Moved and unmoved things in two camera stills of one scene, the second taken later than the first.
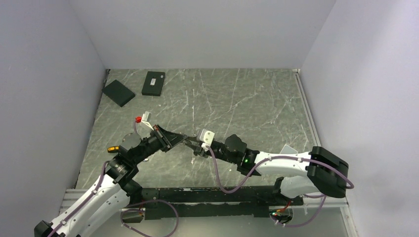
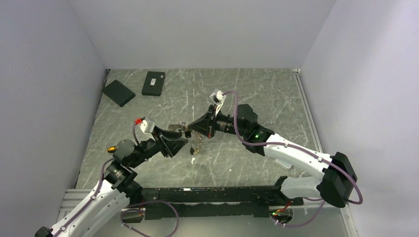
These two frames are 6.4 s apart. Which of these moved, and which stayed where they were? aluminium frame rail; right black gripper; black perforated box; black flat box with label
Moved: right black gripper
Stayed: aluminium frame rail; black flat box with label; black perforated box
